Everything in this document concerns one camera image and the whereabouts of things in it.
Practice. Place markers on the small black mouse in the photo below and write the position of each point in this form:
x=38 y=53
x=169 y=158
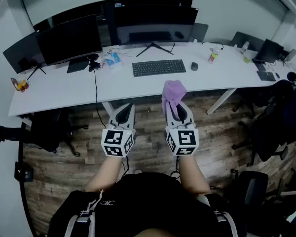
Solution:
x=277 y=75

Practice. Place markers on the black office chair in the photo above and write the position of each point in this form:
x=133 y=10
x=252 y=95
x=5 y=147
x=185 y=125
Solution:
x=273 y=127
x=254 y=189
x=47 y=132

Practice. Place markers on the black monitor with square base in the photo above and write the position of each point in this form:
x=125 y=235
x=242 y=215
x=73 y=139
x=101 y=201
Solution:
x=69 y=39

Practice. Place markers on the large grey monitor back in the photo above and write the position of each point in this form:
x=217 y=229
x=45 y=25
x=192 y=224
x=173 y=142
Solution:
x=244 y=38

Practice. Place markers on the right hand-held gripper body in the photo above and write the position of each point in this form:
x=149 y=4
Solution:
x=186 y=138

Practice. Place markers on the purple cloth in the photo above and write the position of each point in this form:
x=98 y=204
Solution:
x=173 y=90

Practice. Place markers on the black power adapter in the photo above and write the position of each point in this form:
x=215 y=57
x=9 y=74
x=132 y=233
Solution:
x=93 y=65

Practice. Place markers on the blue tissue pack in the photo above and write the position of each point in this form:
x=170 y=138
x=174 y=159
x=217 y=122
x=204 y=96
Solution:
x=113 y=60

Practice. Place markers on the white desk leg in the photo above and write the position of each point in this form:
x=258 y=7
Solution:
x=108 y=108
x=220 y=101

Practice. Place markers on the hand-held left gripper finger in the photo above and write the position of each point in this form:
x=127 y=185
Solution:
x=113 y=118
x=132 y=123

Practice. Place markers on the wide black monitor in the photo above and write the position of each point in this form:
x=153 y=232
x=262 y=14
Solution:
x=155 y=25

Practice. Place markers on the black headphones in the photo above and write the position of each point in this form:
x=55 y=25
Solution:
x=291 y=76

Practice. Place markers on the green packet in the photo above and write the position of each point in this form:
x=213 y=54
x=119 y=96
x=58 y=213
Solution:
x=247 y=60

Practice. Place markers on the orange snack cups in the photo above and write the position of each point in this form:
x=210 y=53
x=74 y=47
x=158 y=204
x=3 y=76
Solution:
x=21 y=85

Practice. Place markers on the person's left forearm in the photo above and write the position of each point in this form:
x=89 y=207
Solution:
x=108 y=171

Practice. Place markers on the small black keyboard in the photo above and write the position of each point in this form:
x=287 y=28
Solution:
x=266 y=75

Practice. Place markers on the person's right forearm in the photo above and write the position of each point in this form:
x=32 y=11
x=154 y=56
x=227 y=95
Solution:
x=192 y=174

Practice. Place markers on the bottle with yellow-green label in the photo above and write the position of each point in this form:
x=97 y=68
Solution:
x=214 y=55

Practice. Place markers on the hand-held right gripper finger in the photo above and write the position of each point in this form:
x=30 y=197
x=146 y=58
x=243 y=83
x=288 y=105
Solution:
x=190 y=118
x=170 y=121

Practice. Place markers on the small black monitor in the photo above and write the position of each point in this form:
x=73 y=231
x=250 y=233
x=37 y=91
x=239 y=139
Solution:
x=270 y=51

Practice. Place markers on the black monitor with splayed legs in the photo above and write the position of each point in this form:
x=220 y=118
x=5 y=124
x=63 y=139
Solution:
x=19 y=54

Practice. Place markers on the clear plastic bottle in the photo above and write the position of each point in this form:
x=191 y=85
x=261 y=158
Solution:
x=244 y=47

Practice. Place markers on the small black wall box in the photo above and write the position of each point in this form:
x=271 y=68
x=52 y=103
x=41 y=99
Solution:
x=24 y=173

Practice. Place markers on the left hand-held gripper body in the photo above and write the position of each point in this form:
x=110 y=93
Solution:
x=113 y=139

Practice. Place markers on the person's black clothing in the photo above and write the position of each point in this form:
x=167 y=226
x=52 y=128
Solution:
x=148 y=201

